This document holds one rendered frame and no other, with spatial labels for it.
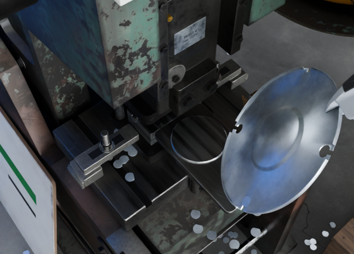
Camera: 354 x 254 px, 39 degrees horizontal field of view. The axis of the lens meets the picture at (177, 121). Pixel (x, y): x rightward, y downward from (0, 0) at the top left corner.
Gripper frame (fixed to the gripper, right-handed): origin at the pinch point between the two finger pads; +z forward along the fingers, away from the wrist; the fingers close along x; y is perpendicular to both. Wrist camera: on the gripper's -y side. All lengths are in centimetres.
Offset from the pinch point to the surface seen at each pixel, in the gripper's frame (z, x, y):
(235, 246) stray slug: 37.1, 18.7, 8.5
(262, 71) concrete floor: 63, 84, -97
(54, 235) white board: 93, 7, -8
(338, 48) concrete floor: 37, 110, -111
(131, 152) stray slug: 49, -2, -12
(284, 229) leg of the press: 49, 59, -11
